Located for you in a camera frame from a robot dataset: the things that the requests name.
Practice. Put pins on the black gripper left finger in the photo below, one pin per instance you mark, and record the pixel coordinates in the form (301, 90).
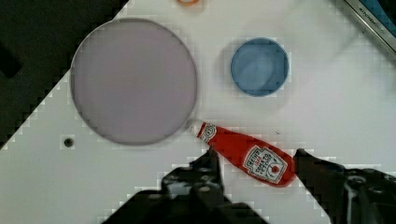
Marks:
(188, 195)

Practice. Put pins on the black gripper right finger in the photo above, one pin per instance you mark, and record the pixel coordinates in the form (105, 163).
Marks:
(348, 196)

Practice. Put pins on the red felt ketchup bottle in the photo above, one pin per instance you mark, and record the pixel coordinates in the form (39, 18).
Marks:
(256, 158)

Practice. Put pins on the grey round plate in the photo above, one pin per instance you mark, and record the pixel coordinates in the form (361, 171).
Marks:
(133, 81)

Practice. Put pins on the blue round bowl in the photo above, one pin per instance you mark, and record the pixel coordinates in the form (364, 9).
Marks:
(259, 67)

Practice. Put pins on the silver toaster oven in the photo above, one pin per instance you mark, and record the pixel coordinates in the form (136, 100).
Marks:
(378, 16)

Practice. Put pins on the orange slice toy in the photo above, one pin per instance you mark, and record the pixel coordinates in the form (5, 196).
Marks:
(188, 3)

